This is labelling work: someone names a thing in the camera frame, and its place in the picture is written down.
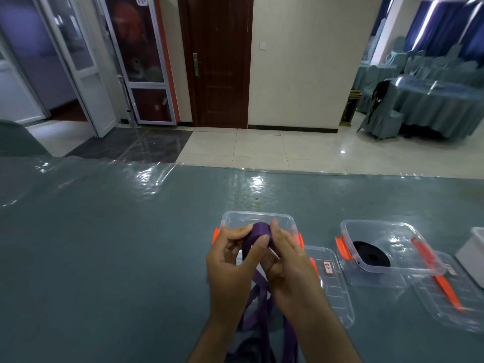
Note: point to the person's left hand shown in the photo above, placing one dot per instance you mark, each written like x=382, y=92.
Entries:
x=227, y=275

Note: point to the person's right hand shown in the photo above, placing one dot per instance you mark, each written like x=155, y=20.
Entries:
x=293, y=279

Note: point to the person's right thumb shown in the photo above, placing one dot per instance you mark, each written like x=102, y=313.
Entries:
x=269, y=265

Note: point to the person's left thumb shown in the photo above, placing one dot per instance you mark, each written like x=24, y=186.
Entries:
x=257, y=251

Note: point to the purple ribbon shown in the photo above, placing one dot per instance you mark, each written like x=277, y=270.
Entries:
x=261, y=317

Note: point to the person's right forearm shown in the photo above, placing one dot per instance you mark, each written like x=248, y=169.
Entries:
x=325, y=340

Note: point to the person's left forearm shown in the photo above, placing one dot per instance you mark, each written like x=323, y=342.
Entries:
x=213, y=342

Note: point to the clear box with orange clips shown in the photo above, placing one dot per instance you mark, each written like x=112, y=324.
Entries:
x=242, y=219

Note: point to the clear lid with white label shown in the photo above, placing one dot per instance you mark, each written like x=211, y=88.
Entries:
x=334, y=287

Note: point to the black ribbon roll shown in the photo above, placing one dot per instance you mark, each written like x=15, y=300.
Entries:
x=371, y=255

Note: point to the clear box holding black roll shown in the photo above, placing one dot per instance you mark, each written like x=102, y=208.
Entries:
x=393, y=238

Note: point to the blue tablecloth with clear cover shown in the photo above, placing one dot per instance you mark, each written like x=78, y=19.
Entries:
x=113, y=260

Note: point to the gold stand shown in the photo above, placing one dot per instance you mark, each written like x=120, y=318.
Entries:
x=349, y=108

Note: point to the clear lid with orange clip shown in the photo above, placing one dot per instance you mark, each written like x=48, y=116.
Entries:
x=450, y=298

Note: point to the blue covered chair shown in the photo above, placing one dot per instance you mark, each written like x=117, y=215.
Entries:
x=385, y=117

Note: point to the dark brown wooden door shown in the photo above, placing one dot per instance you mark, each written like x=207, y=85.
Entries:
x=221, y=60

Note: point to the black bag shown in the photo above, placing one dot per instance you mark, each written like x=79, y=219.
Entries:
x=378, y=94

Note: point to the white plastic box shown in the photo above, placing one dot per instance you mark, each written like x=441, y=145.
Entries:
x=472, y=255

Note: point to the glass door with red edge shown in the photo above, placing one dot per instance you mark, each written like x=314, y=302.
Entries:
x=140, y=60

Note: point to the round table with blue cloth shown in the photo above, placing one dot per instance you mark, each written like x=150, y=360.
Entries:
x=442, y=107

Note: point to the group of blue covered chairs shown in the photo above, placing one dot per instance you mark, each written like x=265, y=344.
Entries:
x=431, y=62

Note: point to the white framed glass door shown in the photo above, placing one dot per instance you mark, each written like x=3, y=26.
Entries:
x=75, y=64

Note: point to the dark blue curtains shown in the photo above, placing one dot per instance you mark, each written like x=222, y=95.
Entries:
x=446, y=26

